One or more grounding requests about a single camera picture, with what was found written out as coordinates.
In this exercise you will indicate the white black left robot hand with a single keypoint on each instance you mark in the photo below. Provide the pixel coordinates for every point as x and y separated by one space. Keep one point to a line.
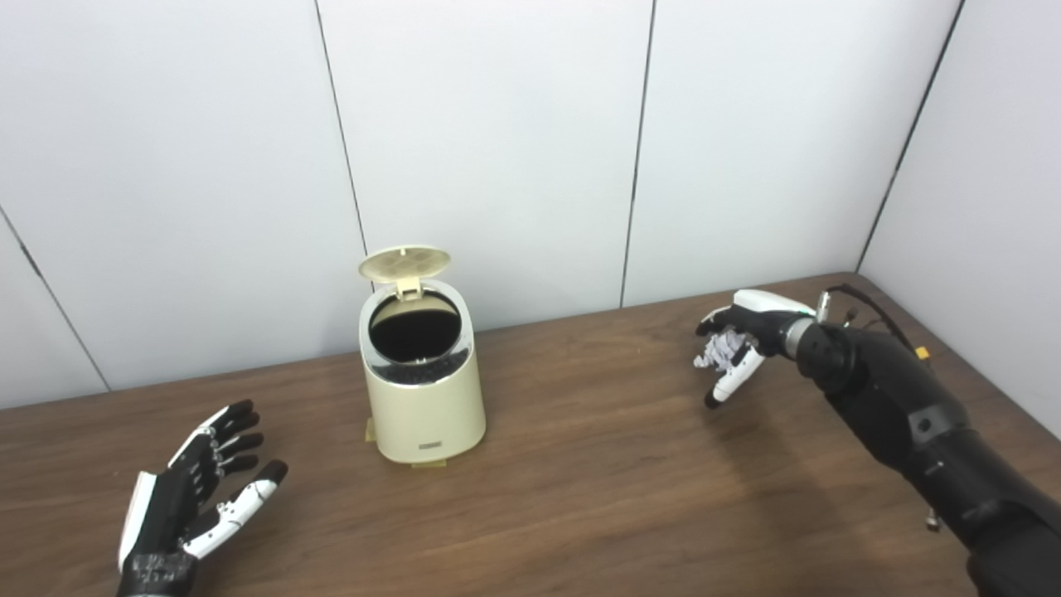
170 510

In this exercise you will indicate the white paper ball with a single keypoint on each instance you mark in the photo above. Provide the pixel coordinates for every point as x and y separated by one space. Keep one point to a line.
728 348

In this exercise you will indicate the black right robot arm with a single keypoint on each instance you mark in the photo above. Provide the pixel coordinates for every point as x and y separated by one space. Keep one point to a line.
928 423

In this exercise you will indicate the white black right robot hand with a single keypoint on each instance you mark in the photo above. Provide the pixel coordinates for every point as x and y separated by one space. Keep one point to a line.
758 319

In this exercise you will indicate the cream-colored bin body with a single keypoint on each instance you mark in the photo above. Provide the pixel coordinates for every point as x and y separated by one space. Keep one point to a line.
427 406

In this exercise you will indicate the wide yellow tape piece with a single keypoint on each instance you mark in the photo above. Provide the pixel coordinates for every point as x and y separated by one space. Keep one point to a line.
428 463

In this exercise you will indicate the round cream bin lid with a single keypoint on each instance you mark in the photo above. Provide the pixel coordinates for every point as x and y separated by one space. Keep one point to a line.
404 264

